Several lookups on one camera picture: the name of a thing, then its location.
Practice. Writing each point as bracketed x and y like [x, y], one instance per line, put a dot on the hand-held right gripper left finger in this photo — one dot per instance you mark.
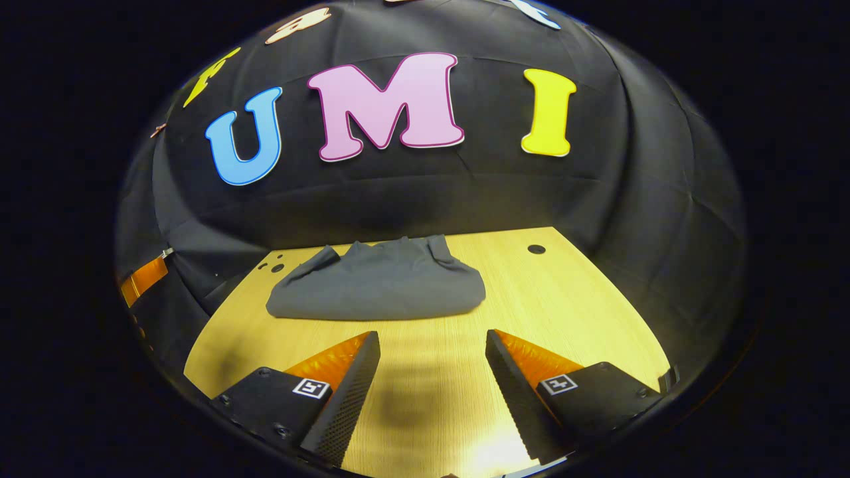
[348, 398]

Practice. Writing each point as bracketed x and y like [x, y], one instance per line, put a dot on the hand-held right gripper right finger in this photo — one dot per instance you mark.
[514, 398]

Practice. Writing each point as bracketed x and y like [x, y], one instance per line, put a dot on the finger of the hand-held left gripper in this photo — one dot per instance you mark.
[143, 280]

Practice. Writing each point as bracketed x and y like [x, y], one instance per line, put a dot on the grey long-sleeved collared shirt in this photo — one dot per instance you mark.
[378, 285]

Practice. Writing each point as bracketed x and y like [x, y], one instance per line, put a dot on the black table edge clip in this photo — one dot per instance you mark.
[668, 380]

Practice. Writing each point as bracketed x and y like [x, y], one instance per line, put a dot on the black backdrop cloth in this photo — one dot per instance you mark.
[631, 199]

